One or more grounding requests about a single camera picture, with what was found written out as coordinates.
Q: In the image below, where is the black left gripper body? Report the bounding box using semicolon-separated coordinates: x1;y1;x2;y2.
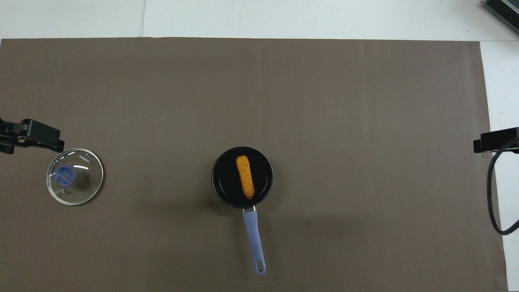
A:
0;118;25;155

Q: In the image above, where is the glass lid with blue knob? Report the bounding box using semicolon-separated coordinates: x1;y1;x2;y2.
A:
46;148;104;206

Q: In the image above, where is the yellow toy corn cob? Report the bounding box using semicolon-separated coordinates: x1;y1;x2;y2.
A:
236;155;255;200

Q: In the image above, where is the brown table mat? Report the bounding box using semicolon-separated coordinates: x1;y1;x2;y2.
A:
0;38;509;292

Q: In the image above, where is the black ribbed metal box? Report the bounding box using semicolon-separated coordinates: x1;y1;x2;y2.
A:
482;0;519;35

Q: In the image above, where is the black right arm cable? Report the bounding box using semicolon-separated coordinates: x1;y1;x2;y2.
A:
486;137;519;236

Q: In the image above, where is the black pot with lilac handle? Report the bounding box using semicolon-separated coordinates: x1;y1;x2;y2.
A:
211;146;274;277

